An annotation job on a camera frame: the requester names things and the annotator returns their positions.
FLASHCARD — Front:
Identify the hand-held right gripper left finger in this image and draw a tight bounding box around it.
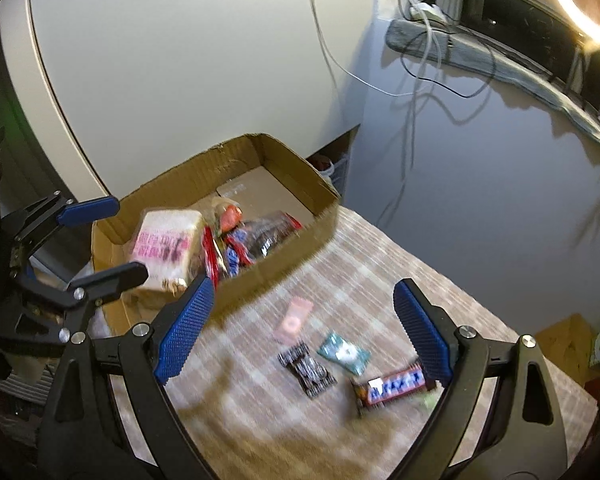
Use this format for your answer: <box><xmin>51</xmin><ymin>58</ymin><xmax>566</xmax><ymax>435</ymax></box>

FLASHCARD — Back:
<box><xmin>39</xmin><ymin>275</ymin><xmax>216</xmax><ymax>480</ymax></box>

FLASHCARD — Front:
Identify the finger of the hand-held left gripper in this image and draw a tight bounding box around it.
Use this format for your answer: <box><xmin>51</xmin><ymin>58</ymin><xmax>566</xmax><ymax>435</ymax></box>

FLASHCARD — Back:
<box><xmin>17</xmin><ymin>262</ymin><xmax>148</xmax><ymax>343</ymax></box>
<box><xmin>2</xmin><ymin>194</ymin><xmax>120</xmax><ymax>261</ymax></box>

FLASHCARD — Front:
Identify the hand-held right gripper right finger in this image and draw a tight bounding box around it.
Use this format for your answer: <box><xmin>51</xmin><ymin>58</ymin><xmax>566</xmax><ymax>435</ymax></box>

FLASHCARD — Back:
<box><xmin>392</xmin><ymin>278</ymin><xmax>568</xmax><ymax>480</ymax></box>

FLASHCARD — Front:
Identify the sliced bread packet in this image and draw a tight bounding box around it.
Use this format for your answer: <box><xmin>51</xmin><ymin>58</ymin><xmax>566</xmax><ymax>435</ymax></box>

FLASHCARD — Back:
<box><xmin>129</xmin><ymin>208</ymin><xmax>204</xmax><ymax>293</ymax></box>

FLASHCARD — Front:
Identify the brown chocolate bar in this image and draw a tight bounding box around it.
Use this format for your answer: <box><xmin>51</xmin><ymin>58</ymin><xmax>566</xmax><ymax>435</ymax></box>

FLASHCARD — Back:
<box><xmin>352</xmin><ymin>366</ymin><xmax>437</xmax><ymax>413</ymax></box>

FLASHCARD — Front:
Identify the blue chocolate bar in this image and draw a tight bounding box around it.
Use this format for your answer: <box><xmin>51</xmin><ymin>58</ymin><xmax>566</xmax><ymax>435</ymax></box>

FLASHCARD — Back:
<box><xmin>224</xmin><ymin>230</ymin><xmax>253</xmax><ymax>277</ymax></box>

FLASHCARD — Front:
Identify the brown cardboard box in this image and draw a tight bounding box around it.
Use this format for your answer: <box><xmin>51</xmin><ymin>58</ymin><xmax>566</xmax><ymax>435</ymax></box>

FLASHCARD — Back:
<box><xmin>91</xmin><ymin>132</ymin><xmax>342</xmax><ymax>341</ymax></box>

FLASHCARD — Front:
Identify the dark cake clear packet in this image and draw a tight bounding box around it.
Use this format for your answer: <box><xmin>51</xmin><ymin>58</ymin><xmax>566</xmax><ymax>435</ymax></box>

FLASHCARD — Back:
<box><xmin>240</xmin><ymin>211</ymin><xmax>305</xmax><ymax>259</ymax></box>

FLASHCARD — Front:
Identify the checked cloth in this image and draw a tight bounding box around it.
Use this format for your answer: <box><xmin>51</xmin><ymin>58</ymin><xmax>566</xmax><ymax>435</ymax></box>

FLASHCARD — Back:
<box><xmin>87</xmin><ymin>205</ymin><xmax>600</xmax><ymax>480</ymax></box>

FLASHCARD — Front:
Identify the teal candy packet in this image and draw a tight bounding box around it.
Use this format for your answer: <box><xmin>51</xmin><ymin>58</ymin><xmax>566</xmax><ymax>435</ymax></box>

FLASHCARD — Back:
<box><xmin>317</xmin><ymin>331</ymin><xmax>371</xmax><ymax>376</ymax></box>

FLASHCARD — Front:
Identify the pink flat packet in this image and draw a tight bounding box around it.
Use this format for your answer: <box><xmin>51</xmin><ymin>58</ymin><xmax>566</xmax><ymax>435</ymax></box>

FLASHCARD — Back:
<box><xmin>275</xmin><ymin>297</ymin><xmax>313</xmax><ymax>343</ymax></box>

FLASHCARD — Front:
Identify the black candy packet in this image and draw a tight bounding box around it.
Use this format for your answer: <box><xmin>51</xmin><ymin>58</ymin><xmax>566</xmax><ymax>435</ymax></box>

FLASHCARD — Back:
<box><xmin>278</xmin><ymin>342</ymin><xmax>337</xmax><ymax>398</ymax></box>

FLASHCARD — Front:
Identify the white wardrobe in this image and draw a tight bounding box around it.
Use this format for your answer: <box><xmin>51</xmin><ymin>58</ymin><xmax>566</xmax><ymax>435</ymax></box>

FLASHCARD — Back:
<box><xmin>0</xmin><ymin>0</ymin><xmax>381</xmax><ymax>201</ymax></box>

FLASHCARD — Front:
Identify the grey stone window sill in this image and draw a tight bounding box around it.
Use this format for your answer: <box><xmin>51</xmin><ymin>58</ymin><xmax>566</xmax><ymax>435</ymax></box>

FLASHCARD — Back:
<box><xmin>387</xmin><ymin>19</ymin><xmax>600</xmax><ymax>157</ymax></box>

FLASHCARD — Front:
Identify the white power strip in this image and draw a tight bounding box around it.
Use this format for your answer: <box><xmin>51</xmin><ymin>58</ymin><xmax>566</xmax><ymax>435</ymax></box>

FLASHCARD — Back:
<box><xmin>407</xmin><ymin>0</ymin><xmax>448</xmax><ymax>23</ymax></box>

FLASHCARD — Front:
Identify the white framed window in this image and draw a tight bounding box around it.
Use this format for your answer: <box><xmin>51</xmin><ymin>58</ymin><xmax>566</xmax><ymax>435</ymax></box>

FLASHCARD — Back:
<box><xmin>425</xmin><ymin>0</ymin><xmax>600</xmax><ymax>111</ymax></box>

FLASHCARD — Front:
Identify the black cable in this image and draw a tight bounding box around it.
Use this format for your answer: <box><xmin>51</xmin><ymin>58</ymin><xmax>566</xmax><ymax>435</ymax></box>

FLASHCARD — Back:
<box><xmin>386</xmin><ymin>0</ymin><xmax>498</xmax><ymax>100</ymax></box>

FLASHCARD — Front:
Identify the white cable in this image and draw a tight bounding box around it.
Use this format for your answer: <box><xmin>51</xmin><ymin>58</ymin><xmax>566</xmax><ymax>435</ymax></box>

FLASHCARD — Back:
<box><xmin>302</xmin><ymin>0</ymin><xmax>443</xmax><ymax>221</ymax></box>

